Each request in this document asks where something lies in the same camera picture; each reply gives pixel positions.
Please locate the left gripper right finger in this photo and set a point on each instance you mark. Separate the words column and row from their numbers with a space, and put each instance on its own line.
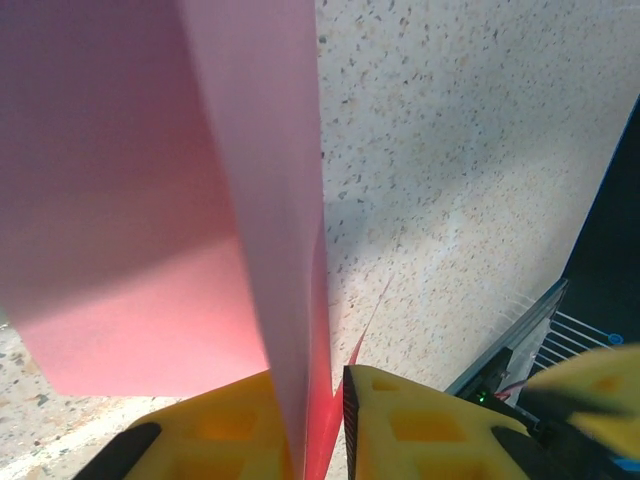
column 425, row 440

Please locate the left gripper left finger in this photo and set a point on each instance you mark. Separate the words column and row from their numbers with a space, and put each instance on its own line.
column 210, row 440

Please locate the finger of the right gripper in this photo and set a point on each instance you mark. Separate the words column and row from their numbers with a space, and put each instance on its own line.
column 600, row 380

